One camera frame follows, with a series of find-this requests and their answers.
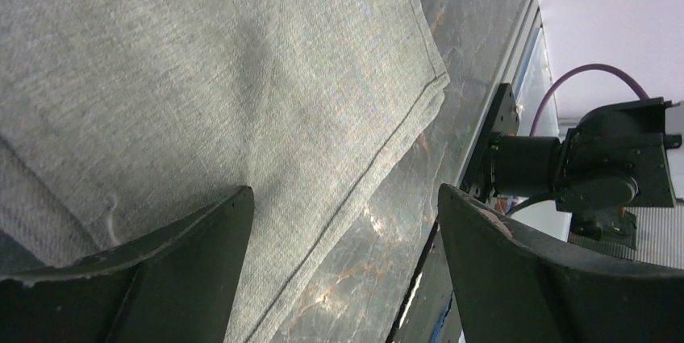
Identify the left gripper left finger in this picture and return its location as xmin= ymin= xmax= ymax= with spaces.
xmin=1 ymin=186 xmax=255 ymax=342

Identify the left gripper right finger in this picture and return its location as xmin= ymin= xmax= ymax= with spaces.
xmin=438 ymin=184 xmax=683 ymax=342

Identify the grey cloth napkin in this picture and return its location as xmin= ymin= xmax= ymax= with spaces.
xmin=1 ymin=0 xmax=448 ymax=342

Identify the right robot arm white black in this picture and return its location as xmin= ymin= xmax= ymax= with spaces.
xmin=475 ymin=98 xmax=683 ymax=249

